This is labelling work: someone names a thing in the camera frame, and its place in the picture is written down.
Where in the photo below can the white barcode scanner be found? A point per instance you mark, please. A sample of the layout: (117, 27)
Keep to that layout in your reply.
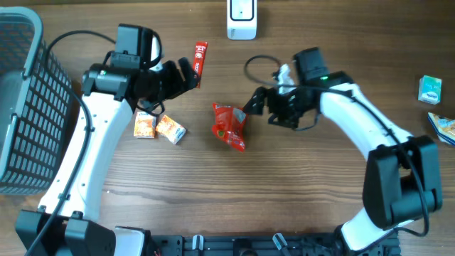
(241, 20)

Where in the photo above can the teal white small box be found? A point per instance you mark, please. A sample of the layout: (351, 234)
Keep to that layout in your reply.
(430, 90)

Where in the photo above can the orange juice carton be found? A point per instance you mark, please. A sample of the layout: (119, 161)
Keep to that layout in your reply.
(144, 126)

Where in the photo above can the red crinkled snack packet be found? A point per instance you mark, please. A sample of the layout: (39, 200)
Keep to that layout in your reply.
(229, 124)

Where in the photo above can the grey plastic shopping basket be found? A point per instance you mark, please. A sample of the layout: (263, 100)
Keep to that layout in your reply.
(35, 105)

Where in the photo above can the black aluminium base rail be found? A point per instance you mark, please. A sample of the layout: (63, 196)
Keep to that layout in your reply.
(249, 245)

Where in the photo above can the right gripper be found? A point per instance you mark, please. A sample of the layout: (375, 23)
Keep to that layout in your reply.
(278, 105)

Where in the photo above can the yellow snack bag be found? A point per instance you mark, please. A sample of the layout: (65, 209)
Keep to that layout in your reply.
(443, 127)

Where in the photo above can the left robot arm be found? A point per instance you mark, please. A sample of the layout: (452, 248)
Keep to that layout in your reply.
(132, 77)

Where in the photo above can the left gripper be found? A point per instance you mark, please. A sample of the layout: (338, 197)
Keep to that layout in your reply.
(178, 84)

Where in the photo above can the small orange snack packet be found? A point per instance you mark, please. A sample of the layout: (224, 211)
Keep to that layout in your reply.
(171, 129)

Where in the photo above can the red coffee stick sachet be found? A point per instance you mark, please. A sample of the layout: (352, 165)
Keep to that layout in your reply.
(199, 59)

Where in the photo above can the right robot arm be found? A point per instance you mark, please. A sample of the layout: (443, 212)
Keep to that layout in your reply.
(402, 182)

